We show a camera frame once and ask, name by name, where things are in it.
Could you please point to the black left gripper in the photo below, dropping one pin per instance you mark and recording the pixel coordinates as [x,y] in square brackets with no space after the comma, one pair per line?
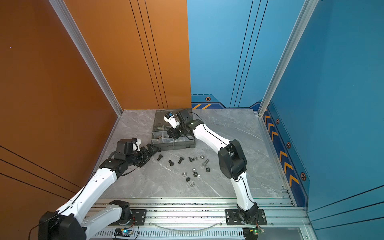
[147,155]

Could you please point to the aluminium left corner post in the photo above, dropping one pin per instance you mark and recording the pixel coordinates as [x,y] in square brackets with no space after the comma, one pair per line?
[78,39]

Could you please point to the grey plastic organizer box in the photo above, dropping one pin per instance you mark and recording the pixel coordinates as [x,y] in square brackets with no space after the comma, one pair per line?
[167,139]

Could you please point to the circuit board right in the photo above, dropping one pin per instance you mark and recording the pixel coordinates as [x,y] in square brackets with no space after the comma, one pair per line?
[252,233]

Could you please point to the green circuit board left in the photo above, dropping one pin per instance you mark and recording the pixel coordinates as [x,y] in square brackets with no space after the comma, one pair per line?
[123,233]

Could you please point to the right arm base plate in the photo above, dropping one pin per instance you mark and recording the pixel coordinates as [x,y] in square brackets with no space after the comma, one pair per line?
[251,217]

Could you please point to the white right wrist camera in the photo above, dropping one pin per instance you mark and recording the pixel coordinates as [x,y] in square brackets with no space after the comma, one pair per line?
[172,119]

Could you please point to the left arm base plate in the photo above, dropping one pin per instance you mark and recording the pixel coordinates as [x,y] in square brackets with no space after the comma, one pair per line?
[137,218]

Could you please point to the aluminium corner post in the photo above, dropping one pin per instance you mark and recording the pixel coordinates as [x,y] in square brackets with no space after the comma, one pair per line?
[291,45]
[78,39]

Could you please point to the aluminium right table edge rail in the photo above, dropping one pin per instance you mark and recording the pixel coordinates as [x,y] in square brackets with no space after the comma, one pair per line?
[275,159]

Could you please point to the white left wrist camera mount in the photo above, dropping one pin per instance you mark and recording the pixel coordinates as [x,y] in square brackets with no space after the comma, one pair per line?
[136,144]

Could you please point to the silver hex bolt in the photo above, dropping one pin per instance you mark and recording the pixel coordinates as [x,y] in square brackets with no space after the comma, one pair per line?
[205,163]

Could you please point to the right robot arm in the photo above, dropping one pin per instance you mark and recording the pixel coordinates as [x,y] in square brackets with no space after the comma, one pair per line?
[232,160]

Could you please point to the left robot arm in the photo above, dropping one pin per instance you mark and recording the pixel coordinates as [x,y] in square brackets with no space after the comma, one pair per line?
[69,221]

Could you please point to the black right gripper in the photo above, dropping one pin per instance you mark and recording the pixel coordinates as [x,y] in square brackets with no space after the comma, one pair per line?
[174,135]

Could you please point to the aluminium right corner post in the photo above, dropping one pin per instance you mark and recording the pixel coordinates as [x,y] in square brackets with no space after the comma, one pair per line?
[291,45]

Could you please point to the aluminium front rail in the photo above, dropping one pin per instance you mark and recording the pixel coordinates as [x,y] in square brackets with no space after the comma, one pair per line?
[205,218]

